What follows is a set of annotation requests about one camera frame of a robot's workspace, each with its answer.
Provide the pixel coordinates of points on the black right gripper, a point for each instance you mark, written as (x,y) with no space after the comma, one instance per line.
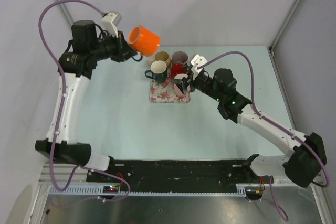
(182,83)

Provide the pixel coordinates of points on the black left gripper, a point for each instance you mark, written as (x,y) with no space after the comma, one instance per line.
(123,51)

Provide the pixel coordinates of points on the pink ceramic mug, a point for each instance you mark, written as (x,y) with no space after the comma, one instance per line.
(181,86)

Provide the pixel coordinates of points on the purple mug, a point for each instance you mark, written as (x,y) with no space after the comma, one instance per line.
(179,57)

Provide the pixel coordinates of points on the orange mug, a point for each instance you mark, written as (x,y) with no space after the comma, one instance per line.
(143,41)

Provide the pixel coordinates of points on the dark green mug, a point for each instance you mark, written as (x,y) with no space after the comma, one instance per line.
(157,72)

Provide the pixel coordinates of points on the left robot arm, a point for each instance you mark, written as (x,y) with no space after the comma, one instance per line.
(77,63)

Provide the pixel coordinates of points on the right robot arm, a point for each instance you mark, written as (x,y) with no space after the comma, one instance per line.
(303,155)

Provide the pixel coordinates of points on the floral pattern tray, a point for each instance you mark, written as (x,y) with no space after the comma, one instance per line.
(165,93)

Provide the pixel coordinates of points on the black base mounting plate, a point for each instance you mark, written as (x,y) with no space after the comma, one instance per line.
(231,170)

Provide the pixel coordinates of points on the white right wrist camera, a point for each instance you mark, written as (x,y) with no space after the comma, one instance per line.
(197,64)

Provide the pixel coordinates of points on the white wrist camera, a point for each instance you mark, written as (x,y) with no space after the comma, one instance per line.
(197,64)
(110,21)

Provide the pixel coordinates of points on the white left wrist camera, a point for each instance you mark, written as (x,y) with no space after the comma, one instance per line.
(110,21)

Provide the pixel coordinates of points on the aluminium frame rail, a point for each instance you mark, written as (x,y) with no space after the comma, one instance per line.
(301,176)

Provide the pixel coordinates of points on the grey slotted cable duct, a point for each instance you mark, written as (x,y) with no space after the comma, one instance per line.
(109,190)

